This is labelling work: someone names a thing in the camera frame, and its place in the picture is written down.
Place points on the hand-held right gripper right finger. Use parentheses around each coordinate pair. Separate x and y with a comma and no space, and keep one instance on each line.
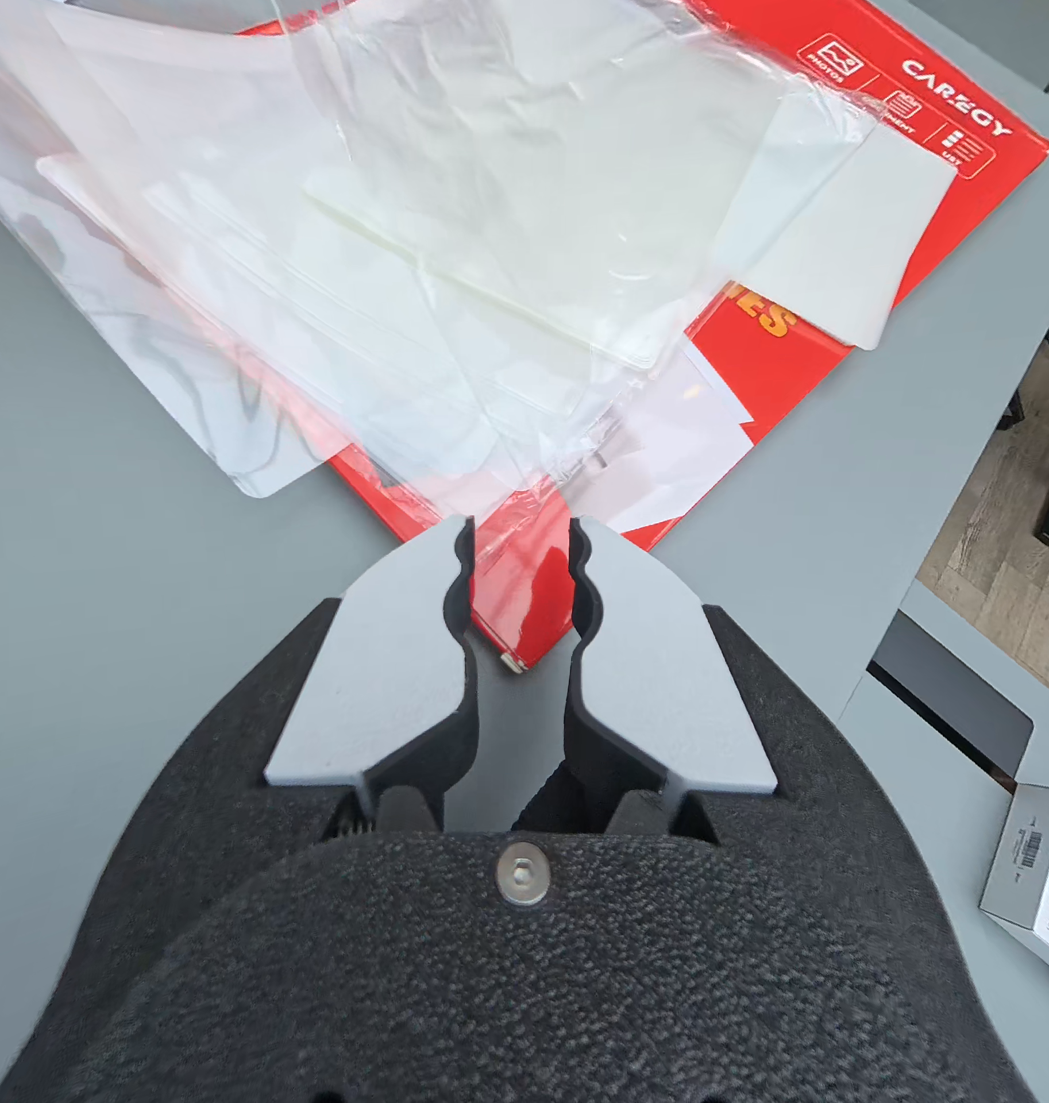
(662,681)

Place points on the small white laminating pouch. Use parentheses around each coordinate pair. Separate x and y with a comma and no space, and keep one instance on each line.
(835,233)

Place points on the stack of medium laminating pouches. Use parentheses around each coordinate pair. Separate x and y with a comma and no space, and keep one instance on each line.
(490,250)

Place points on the clear plastic bag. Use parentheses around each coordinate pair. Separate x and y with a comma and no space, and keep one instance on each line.
(524,129)

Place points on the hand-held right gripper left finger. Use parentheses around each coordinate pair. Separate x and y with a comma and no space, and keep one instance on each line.
(387,672)

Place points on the small white grey box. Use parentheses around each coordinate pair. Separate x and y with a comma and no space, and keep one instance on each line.
(1037,870)

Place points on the red cardboard box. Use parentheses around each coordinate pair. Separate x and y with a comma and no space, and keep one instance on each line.
(529,607)

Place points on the large clear laminating pouch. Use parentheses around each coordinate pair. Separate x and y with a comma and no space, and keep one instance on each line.
(145,284)

